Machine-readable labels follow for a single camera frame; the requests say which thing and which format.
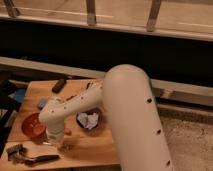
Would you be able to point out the wooden table board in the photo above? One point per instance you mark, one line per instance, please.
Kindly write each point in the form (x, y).
(85, 148)

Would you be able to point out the grey metal clamp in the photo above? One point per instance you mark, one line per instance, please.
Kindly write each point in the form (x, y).
(16, 153)

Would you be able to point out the crumpled white paper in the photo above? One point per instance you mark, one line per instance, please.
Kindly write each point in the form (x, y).
(88, 121)

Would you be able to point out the blue sponge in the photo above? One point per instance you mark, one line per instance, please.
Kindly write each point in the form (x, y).
(41, 103)

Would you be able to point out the blue object at left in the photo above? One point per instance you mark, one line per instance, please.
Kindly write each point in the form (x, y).
(18, 95)

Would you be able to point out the red bowl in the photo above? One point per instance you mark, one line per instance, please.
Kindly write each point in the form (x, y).
(32, 127)

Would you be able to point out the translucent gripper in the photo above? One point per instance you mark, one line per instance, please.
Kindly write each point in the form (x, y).
(55, 139)

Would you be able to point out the black remote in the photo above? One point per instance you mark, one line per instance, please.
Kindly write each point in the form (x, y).
(59, 85)

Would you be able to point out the dark purple bowl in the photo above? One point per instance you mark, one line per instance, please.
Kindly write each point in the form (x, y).
(95, 110)

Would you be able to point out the silver fork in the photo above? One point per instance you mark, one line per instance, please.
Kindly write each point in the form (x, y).
(66, 146)

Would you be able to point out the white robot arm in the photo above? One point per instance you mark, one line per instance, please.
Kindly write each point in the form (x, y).
(125, 93)

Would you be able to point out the black handled tool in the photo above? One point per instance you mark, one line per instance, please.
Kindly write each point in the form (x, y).
(39, 159)

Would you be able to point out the dark red grapes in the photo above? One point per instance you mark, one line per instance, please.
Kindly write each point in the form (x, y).
(69, 98)

